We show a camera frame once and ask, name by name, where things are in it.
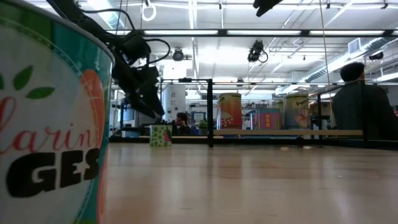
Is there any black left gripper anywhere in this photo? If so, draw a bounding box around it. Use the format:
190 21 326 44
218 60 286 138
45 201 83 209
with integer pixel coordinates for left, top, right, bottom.
111 57 166 119

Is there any small green carton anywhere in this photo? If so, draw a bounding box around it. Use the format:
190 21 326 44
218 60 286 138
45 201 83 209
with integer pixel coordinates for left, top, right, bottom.
149 124 173 147

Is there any teal mandarin oranges can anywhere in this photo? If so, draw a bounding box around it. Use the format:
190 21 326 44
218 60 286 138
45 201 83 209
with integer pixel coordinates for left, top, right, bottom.
0 0 115 224

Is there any peaches can pale blue label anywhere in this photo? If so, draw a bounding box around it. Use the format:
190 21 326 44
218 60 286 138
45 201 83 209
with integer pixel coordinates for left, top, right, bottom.
283 93 310 130

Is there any short pink striped can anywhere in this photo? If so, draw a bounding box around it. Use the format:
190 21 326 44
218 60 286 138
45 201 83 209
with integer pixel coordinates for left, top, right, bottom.
249 108 284 131

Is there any black monitor on stand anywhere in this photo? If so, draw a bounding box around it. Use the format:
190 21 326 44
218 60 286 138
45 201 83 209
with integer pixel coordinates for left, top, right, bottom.
119 98 136 124

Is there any seated person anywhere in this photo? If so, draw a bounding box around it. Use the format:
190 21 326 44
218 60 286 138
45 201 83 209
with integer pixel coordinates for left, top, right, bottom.
172 111 192 136

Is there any blue framed sign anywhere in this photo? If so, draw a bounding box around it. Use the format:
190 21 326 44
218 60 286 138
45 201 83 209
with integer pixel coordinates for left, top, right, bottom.
191 111 206 123

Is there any orange corn can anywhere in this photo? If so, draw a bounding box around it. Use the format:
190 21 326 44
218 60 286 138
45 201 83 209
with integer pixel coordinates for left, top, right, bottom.
217 92 243 130

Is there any black overhead light bar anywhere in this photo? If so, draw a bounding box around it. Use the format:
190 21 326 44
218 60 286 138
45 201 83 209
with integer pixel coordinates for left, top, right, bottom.
105 29 398 39

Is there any white ceiling air vent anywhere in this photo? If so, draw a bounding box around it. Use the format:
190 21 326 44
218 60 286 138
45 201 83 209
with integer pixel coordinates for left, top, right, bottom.
348 37 362 54

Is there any background storage rack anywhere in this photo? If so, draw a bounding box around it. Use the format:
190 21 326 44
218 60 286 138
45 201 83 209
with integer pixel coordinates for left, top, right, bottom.
243 99 280 110

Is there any black aluminium rig frame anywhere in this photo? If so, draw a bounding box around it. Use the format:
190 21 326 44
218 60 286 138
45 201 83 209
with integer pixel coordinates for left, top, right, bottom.
108 78 396 151

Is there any black overhead camera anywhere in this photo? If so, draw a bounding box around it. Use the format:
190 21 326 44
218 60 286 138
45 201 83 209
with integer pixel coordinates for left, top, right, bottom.
247 39 269 63

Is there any round black ceiling camera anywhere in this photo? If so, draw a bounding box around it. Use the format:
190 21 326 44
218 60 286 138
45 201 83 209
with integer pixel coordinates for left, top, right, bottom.
172 48 185 62

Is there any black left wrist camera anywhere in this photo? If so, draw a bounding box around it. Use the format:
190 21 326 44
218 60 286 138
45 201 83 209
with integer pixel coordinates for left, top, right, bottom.
123 30 152 62

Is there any yellow hanging cord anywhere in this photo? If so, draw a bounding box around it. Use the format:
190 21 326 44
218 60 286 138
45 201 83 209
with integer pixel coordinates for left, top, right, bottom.
318 0 335 125

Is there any white cable ring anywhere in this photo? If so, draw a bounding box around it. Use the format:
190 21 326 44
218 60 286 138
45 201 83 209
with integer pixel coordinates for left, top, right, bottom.
141 0 157 22

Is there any wooden shelf with black frame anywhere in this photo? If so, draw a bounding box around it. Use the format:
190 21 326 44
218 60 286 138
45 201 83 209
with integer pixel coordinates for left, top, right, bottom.
206 78 369 149

